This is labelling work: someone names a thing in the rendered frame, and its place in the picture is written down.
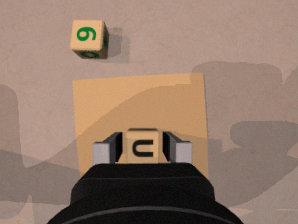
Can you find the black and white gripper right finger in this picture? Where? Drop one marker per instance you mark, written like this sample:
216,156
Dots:
176,150

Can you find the tan flat mat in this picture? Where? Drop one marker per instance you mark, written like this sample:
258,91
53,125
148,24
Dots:
168,102

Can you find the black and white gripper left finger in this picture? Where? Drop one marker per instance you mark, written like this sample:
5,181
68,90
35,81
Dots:
108,151

